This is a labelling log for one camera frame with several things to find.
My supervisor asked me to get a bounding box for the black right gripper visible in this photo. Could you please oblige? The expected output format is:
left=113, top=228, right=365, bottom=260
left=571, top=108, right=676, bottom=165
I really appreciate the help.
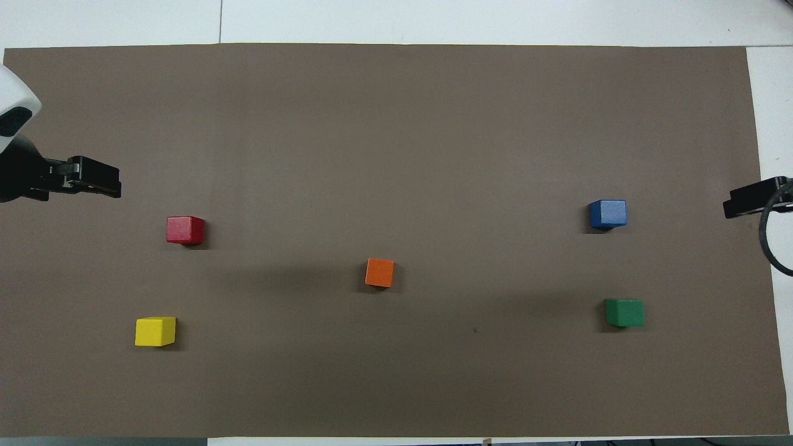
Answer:
left=724, top=177, right=793, bottom=219

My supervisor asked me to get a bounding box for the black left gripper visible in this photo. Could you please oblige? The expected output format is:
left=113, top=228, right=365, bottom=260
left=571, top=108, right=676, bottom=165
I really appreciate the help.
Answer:
left=0, top=133, right=122, bottom=203

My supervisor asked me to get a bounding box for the red wooden block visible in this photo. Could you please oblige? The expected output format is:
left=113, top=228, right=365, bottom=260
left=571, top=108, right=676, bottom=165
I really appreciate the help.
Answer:
left=166, top=216, right=206, bottom=245

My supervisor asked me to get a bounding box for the blue wooden block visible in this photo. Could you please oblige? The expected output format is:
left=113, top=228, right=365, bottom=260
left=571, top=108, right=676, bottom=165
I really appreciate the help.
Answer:
left=589, top=199, right=628, bottom=231

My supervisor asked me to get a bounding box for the yellow wooden block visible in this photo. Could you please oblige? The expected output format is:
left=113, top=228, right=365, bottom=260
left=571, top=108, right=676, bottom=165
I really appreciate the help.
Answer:
left=134, top=317, right=177, bottom=348

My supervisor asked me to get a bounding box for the green wooden block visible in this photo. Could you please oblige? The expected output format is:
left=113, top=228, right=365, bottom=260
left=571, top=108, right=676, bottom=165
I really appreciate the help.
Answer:
left=605, top=299, right=645, bottom=328

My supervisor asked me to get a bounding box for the orange wooden block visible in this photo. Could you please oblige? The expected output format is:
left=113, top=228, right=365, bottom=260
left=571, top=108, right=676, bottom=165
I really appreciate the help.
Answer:
left=365, top=258, right=395, bottom=289

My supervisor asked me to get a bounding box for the brown table mat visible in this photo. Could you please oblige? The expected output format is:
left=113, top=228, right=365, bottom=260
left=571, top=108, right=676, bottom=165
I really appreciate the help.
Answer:
left=0, top=42, right=791, bottom=439

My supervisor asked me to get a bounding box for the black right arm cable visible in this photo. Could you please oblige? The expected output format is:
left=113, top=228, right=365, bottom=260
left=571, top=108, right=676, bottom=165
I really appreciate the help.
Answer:
left=758, top=178, right=793, bottom=277

